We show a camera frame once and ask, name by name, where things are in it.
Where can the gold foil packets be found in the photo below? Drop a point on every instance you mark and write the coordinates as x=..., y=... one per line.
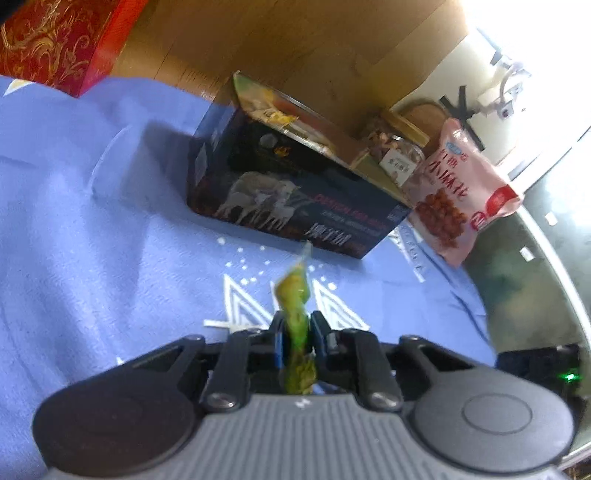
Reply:
x=277, y=117

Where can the round wooden board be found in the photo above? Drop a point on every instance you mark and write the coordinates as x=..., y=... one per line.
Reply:
x=425, y=115

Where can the clear nut jar gold lid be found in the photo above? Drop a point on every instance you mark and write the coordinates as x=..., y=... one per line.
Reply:
x=392, y=147

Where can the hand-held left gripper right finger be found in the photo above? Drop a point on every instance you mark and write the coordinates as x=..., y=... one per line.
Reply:
x=315, y=337

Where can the red gold gift box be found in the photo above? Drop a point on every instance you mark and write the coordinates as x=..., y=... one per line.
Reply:
x=55, y=41

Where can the blue cloth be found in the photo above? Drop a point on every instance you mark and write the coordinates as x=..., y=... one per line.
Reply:
x=92, y=230

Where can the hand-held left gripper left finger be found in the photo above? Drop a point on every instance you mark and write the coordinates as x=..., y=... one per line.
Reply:
x=278, y=344

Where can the black sheep print tin box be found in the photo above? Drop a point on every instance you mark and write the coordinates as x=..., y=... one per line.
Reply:
x=258, y=184

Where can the light green snack packet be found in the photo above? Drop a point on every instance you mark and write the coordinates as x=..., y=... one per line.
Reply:
x=295, y=295

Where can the pink snack bag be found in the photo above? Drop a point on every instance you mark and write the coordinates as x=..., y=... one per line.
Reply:
x=443, y=194

